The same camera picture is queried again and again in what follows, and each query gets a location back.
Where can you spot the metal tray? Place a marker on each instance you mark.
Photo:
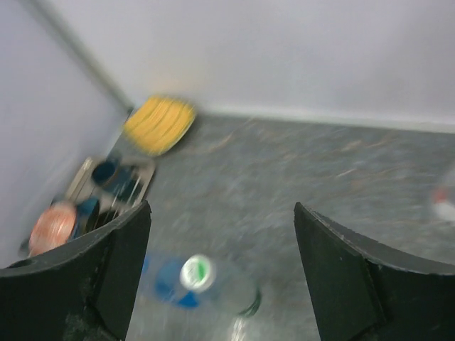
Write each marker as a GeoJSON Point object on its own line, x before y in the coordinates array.
{"type": "Point", "coordinates": [132, 181]}

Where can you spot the red label clear bottle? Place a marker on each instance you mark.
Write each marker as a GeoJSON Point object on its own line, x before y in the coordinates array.
{"type": "Point", "coordinates": [443, 198]}

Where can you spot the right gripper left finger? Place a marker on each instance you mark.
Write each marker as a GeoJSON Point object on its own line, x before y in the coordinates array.
{"type": "Point", "coordinates": [83, 290]}

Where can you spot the green white bottle cap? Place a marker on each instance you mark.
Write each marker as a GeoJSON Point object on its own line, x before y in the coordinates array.
{"type": "Point", "coordinates": [198, 273]}

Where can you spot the dark blue teacup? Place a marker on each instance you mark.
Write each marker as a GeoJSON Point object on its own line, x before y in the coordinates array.
{"type": "Point", "coordinates": [105, 173]}

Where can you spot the orange patterned bowl left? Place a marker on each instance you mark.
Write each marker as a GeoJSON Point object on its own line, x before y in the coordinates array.
{"type": "Point", "coordinates": [53, 228]}

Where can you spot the green label bottle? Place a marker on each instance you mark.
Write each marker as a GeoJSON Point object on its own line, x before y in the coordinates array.
{"type": "Point", "coordinates": [222, 314]}

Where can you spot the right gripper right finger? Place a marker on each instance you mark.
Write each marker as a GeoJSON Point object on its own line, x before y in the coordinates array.
{"type": "Point", "coordinates": [361, 289]}

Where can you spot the blue label bottle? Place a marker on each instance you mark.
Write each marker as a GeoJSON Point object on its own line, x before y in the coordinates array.
{"type": "Point", "coordinates": [160, 279]}

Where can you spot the yellow woven plate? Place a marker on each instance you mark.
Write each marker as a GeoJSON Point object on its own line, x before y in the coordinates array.
{"type": "Point", "coordinates": [159, 124]}

